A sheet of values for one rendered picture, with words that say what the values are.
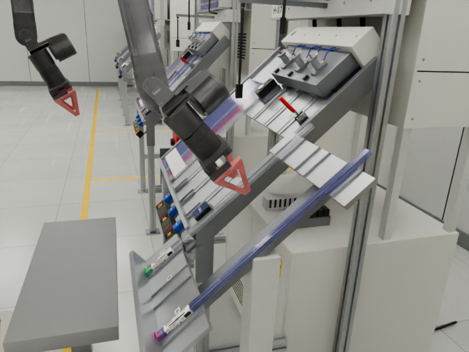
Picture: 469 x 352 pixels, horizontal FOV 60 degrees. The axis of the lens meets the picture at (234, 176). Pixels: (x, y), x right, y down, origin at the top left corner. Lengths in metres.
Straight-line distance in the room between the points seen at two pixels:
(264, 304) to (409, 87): 0.75
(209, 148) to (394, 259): 0.92
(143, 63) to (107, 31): 9.03
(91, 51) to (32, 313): 8.90
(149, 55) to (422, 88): 0.83
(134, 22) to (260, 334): 0.70
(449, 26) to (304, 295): 0.91
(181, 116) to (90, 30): 9.09
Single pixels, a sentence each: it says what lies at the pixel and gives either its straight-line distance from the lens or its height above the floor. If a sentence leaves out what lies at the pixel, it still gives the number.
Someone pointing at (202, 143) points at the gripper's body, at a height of 1.05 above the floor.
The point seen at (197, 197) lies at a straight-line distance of 1.27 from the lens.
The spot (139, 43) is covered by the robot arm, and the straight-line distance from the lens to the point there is 0.79.
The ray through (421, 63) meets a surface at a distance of 1.30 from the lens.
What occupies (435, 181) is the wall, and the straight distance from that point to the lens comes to 3.16.
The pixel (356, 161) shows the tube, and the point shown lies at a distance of 0.75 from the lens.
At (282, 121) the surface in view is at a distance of 1.26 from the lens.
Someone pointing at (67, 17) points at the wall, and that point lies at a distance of 9.82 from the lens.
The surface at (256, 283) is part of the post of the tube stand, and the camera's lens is 0.88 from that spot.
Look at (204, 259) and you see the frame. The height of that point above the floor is 0.66.
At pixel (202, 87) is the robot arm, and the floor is 1.15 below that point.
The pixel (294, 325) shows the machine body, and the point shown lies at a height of 0.34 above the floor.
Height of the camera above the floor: 1.25
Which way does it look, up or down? 19 degrees down
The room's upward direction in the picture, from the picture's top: 3 degrees clockwise
